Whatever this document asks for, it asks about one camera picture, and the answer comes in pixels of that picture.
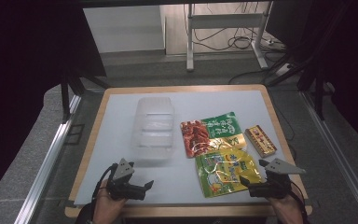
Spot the aluminium floor rail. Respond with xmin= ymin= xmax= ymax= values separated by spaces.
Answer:
xmin=13 ymin=93 xmax=82 ymax=224
xmin=300 ymin=91 xmax=358 ymax=224

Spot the small brown patterned box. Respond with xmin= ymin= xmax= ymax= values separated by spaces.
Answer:
xmin=244 ymin=124 xmax=279 ymax=159

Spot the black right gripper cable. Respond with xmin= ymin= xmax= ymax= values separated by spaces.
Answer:
xmin=288 ymin=181 xmax=310 ymax=220

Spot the white metal desk frame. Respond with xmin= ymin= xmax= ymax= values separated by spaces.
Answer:
xmin=185 ymin=1 xmax=275 ymax=73

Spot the white power strip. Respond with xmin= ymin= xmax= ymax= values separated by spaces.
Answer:
xmin=274 ymin=63 xmax=294 ymax=77

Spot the dark curtain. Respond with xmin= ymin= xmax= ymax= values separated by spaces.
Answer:
xmin=0 ymin=0 xmax=107 ymax=203
xmin=265 ymin=0 xmax=358 ymax=157

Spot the bundle of black cables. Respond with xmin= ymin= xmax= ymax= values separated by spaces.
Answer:
xmin=191 ymin=27 xmax=282 ymax=53

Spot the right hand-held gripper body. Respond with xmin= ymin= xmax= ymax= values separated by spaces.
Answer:
xmin=248 ymin=157 xmax=307 ymax=199

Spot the clear plastic container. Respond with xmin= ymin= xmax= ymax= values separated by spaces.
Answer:
xmin=131 ymin=96 xmax=176 ymax=161

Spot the black metal stand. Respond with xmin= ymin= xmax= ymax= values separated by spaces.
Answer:
xmin=266 ymin=52 xmax=328 ymax=121
xmin=60 ymin=70 xmax=110 ymax=123

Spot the black floor cable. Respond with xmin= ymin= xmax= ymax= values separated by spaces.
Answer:
xmin=227 ymin=66 xmax=282 ymax=86

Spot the person's right hand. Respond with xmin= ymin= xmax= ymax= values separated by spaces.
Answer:
xmin=268 ymin=189 xmax=305 ymax=224

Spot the red green snack packet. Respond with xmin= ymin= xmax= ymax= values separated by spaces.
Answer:
xmin=179 ymin=111 xmax=248 ymax=160

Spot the black floor plate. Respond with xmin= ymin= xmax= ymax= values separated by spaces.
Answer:
xmin=64 ymin=123 xmax=86 ymax=146

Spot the person's left hand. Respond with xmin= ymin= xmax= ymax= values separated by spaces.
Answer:
xmin=91 ymin=180 xmax=129 ymax=224

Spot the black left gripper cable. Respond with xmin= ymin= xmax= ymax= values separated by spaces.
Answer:
xmin=90 ymin=162 xmax=119 ymax=203

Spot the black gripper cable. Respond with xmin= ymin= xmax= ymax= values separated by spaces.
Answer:
xmin=90 ymin=162 xmax=119 ymax=203
xmin=288 ymin=181 xmax=310 ymax=220

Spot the yellow green snack packet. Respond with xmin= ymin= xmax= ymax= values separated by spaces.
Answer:
xmin=194 ymin=147 xmax=264 ymax=200

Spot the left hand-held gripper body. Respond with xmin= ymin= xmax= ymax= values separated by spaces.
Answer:
xmin=106 ymin=158 xmax=147 ymax=201

